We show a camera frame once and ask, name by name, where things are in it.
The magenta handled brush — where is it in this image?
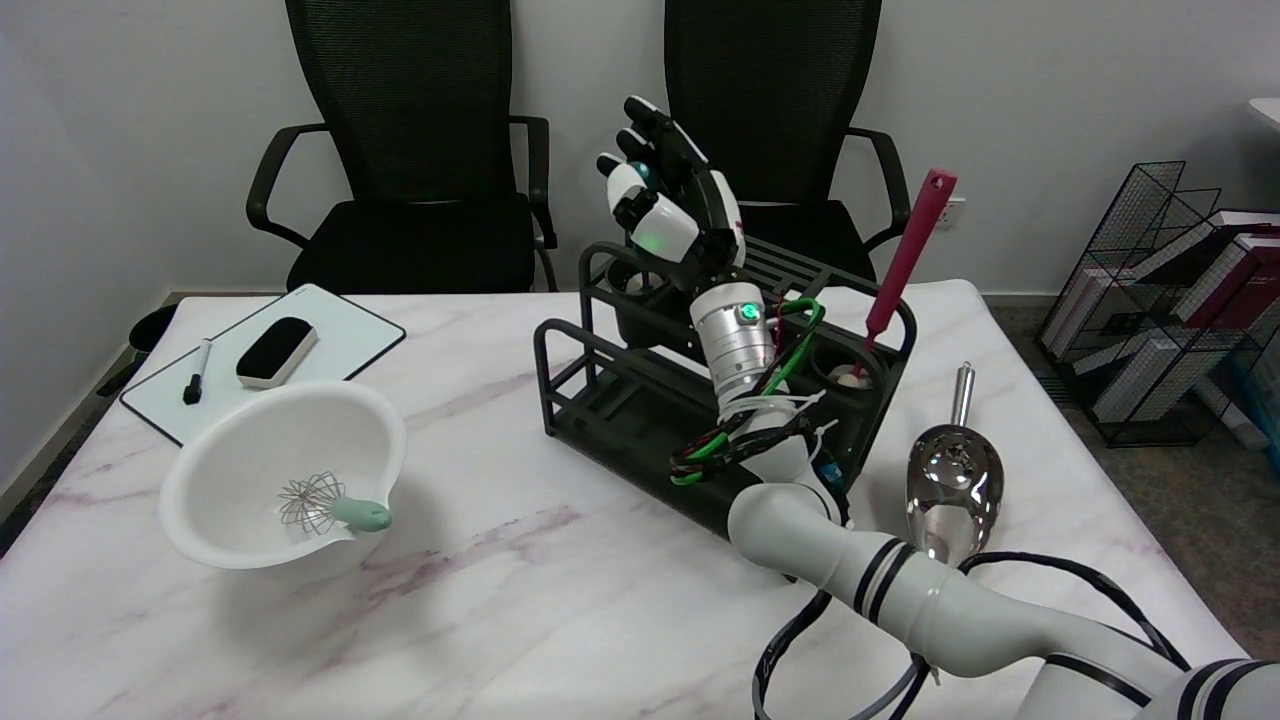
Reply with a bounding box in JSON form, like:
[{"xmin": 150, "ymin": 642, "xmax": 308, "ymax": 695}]
[{"xmin": 850, "ymin": 168, "xmax": 959, "ymax": 386}]

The black metal dish rack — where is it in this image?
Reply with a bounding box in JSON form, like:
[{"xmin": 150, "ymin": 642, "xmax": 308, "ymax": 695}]
[{"xmin": 533, "ymin": 237, "xmax": 918, "ymax": 546}]

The whisk with mint handle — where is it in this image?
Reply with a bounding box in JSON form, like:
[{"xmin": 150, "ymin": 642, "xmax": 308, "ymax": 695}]
[{"xmin": 278, "ymin": 472, "xmax": 394, "ymax": 536}]

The shiny metal scoop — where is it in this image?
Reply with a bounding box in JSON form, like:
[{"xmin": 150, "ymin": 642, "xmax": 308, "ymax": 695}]
[{"xmin": 906, "ymin": 362, "xmax": 1005, "ymax": 566}]

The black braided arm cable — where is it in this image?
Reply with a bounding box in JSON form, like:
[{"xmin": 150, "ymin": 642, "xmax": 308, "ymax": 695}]
[{"xmin": 752, "ymin": 552, "xmax": 1191, "ymax": 720}]

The white grey book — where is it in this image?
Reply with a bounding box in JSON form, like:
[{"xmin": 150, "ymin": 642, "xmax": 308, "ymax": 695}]
[{"xmin": 1090, "ymin": 330, "xmax": 1216, "ymax": 421}]

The blue sponge bottle brush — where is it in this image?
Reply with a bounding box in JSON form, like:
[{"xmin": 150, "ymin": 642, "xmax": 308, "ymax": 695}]
[{"xmin": 626, "ymin": 160, "xmax": 661, "ymax": 291}]

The maroon hardcover book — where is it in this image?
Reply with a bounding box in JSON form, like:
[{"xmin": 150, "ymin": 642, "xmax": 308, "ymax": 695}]
[{"xmin": 1150, "ymin": 208, "xmax": 1280, "ymax": 331}]

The black round floor object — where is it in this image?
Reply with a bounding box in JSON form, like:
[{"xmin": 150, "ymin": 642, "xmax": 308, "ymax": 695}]
[{"xmin": 97, "ymin": 303, "xmax": 181, "ymax": 398}]

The black mesh office chair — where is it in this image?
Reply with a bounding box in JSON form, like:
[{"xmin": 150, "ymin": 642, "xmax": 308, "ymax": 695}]
[
  {"xmin": 247, "ymin": 0, "xmax": 559, "ymax": 294},
  {"xmin": 625, "ymin": 0, "xmax": 911, "ymax": 291}
]

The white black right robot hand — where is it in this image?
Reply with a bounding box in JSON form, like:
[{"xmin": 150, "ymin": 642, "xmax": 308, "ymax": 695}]
[{"xmin": 597, "ymin": 95, "xmax": 747, "ymax": 293}]

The black white board eraser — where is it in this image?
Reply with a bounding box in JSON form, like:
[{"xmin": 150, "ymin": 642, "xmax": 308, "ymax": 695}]
[{"xmin": 236, "ymin": 317, "xmax": 319, "ymax": 389}]

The black whiteboard marker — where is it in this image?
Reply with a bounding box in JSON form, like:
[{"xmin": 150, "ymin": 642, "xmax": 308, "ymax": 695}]
[{"xmin": 183, "ymin": 339, "xmax": 214, "ymax": 406}]

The teal book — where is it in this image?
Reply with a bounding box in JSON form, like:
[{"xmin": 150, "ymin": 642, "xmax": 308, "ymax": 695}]
[{"xmin": 1240, "ymin": 330, "xmax": 1280, "ymax": 471}]

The white mixing bowl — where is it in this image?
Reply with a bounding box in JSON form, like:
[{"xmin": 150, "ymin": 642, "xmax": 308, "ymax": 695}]
[{"xmin": 160, "ymin": 380, "xmax": 408, "ymax": 571}]

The small white whiteboard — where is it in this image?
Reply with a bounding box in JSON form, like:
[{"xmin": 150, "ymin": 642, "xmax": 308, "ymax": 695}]
[{"xmin": 120, "ymin": 284, "xmax": 407, "ymax": 447}]

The black wire mesh rack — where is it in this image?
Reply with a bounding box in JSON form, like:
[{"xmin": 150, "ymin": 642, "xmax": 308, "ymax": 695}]
[{"xmin": 1035, "ymin": 160, "xmax": 1280, "ymax": 448}]

